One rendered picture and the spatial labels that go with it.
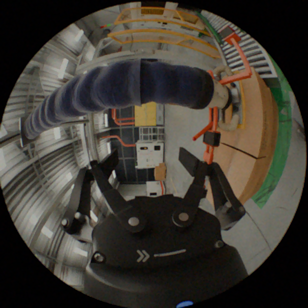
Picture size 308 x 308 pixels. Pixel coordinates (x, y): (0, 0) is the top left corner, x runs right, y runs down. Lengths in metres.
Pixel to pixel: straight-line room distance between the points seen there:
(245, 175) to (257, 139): 0.25
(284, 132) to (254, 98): 0.96
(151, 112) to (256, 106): 7.40
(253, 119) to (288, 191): 1.21
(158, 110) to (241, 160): 7.45
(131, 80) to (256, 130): 0.69
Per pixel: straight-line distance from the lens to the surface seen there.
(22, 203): 4.98
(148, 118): 7.61
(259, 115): 0.69
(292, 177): 1.62
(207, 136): 0.53
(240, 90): 0.58
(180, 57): 1.97
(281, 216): 1.79
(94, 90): 0.37
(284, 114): 1.64
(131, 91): 0.33
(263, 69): 1.28
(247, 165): 0.71
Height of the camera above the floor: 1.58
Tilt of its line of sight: 4 degrees down
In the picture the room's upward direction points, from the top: 92 degrees counter-clockwise
